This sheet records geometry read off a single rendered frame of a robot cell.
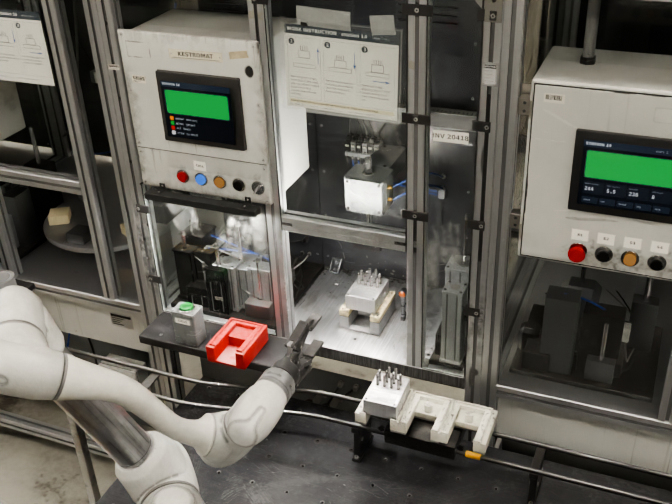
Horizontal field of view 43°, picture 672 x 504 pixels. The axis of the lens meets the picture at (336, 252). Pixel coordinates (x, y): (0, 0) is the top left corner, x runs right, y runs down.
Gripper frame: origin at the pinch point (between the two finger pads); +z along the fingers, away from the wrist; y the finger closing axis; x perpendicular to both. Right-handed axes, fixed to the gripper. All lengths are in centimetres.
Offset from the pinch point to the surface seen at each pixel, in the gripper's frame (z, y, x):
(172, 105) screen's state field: 18, 52, 47
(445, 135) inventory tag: 22, 51, -28
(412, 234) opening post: 21.5, 22.2, -20.0
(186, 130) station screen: 18, 45, 43
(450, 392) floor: 119, -113, -7
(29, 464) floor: 18, -112, 140
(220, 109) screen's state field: 18, 52, 32
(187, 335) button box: 8, -18, 46
